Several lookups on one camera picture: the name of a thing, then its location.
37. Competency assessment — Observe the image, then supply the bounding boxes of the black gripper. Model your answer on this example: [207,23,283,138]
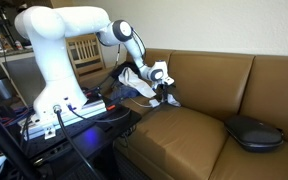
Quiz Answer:
[155,81,177,103]

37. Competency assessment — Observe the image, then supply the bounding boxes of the white sock grey toe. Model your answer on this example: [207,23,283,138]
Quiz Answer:
[163,93,182,108]

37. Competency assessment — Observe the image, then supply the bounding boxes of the beige khaki pants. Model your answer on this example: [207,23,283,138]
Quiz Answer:
[118,66,158,99]

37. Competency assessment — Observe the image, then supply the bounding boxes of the blue denim jeans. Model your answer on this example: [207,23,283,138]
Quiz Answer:
[109,81,142,101]

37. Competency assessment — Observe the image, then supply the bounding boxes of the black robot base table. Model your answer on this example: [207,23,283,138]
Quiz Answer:
[15,96,143,169]

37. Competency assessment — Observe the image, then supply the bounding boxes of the brown leather sofa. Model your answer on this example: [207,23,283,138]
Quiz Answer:
[78,47,288,180]

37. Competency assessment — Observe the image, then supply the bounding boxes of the white power adapter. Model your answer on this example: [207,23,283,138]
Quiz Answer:
[148,98,161,109]

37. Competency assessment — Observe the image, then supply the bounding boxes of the wooden slat-back chair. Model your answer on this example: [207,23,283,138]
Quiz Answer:
[64,33,107,80]

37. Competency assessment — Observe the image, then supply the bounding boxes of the black oval hard case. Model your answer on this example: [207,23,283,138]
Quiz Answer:
[224,114,285,154]

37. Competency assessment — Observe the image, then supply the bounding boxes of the small red white bottle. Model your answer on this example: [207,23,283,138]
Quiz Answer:
[14,39,24,51]

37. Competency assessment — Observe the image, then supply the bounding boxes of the kitchen counter top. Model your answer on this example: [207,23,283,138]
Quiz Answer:
[0,46,35,64]

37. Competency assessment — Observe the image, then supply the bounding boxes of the black tripod pole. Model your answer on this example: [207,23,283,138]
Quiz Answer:
[0,101,40,180]

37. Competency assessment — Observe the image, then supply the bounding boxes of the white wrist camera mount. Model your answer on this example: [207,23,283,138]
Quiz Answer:
[162,75,176,86]

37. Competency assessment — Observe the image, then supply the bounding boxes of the white charger cable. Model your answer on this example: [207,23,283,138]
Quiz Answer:
[128,96,156,110]

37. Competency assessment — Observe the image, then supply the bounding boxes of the black clamp orange handle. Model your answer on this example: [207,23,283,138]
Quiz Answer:
[83,86,103,99]
[105,95,127,112]

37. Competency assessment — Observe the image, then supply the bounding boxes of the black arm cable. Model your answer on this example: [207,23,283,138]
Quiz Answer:
[90,29,148,89]

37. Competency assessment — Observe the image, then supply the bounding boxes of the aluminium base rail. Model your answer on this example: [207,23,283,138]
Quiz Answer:
[18,99,108,140]

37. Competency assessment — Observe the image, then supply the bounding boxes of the thin blue cable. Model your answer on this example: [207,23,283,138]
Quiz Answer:
[66,104,132,123]

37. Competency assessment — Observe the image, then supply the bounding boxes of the thick black base cable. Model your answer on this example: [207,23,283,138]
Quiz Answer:
[52,104,102,180]

